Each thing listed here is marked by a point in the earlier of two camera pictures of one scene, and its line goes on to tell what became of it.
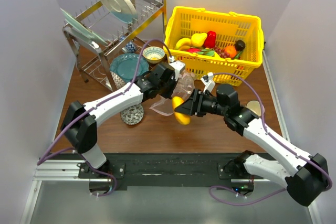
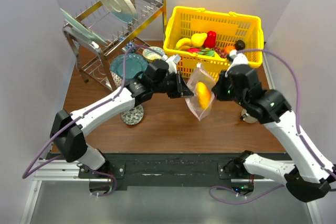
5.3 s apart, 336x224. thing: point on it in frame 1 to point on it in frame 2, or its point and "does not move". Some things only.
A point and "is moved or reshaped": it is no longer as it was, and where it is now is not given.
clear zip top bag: x=184 y=86 is moved or reshaped
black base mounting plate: x=203 y=170 does not move
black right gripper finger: x=188 y=107 to x=218 y=91
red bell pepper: x=210 y=41 does not move
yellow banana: x=182 y=118 is moved or reshaped
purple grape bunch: x=222 y=52 does not move
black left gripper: x=173 y=85 does not move
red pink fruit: x=193 y=50 does not move
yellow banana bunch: x=198 y=39 does not move
